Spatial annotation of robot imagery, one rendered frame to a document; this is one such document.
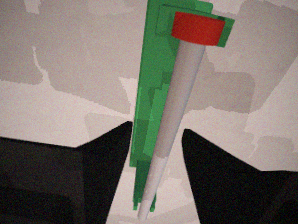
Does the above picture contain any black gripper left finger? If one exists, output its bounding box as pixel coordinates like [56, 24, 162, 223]
[0, 121, 133, 224]

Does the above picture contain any grey pin with red cap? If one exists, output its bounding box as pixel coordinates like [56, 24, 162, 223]
[137, 11, 226, 222]

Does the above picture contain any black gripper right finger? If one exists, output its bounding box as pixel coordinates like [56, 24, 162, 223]
[181, 129, 298, 224]

